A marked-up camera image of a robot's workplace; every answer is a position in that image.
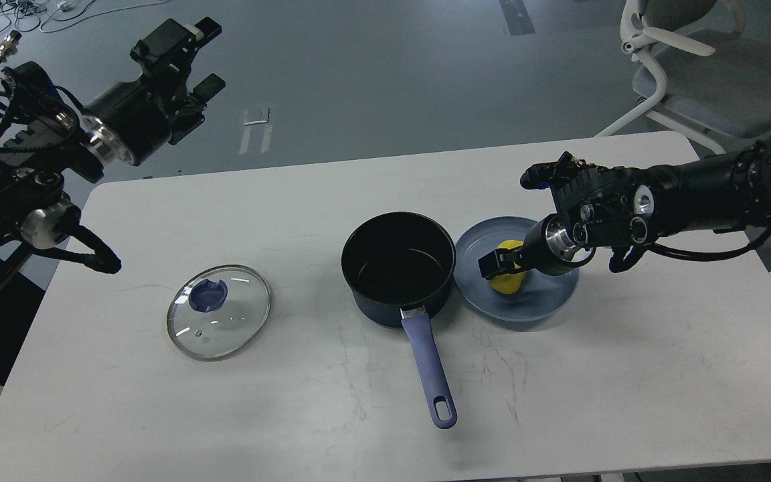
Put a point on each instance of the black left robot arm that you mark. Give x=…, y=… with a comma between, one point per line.
x=45, y=131

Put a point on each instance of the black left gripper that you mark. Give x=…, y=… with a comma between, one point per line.
x=131, y=120

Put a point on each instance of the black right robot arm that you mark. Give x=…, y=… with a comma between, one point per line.
x=628, y=210

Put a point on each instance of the white grey office chair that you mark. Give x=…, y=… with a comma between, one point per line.
x=700, y=83

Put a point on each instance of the blue plate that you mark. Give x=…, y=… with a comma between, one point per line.
x=539, y=295

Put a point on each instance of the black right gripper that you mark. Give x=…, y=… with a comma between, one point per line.
x=546, y=248

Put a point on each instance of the glass lid with blue knob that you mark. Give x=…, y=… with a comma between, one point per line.
x=218, y=311

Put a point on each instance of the yellow potato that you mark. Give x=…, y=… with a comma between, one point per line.
x=508, y=284

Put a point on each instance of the dark blue saucepan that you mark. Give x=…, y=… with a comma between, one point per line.
x=399, y=267

